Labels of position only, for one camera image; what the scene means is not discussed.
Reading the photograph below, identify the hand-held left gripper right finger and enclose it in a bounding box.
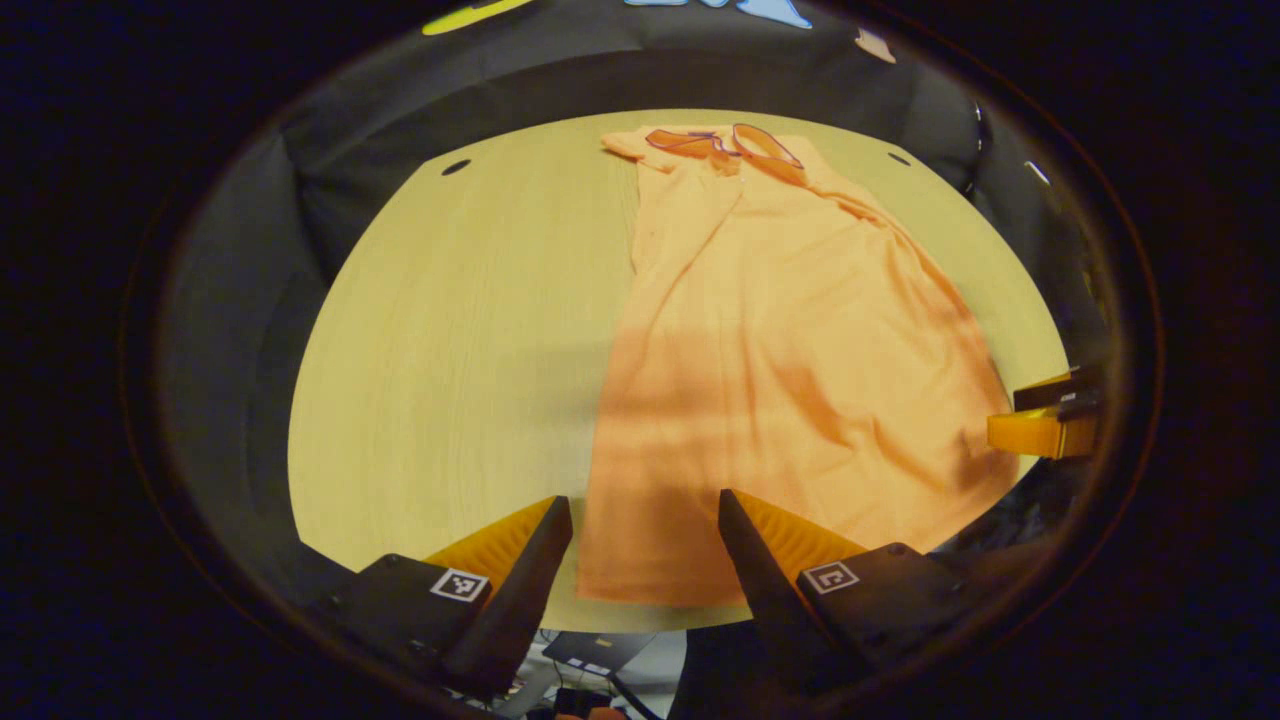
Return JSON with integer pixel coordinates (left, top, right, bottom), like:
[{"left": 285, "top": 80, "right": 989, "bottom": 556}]
[{"left": 717, "top": 488, "right": 986, "bottom": 701}]

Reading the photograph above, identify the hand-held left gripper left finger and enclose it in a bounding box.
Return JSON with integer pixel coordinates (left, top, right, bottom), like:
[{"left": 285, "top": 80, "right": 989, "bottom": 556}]
[{"left": 320, "top": 495, "right": 574, "bottom": 701}]

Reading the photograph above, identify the orange T-shirt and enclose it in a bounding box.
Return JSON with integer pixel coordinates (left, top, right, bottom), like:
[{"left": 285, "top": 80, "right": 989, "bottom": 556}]
[{"left": 577, "top": 123, "right": 1021, "bottom": 608}]

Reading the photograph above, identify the grey flat device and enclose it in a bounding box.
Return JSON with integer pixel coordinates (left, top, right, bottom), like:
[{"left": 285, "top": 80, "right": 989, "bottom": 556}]
[{"left": 542, "top": 630, "right": 658, "bottom": 678}]

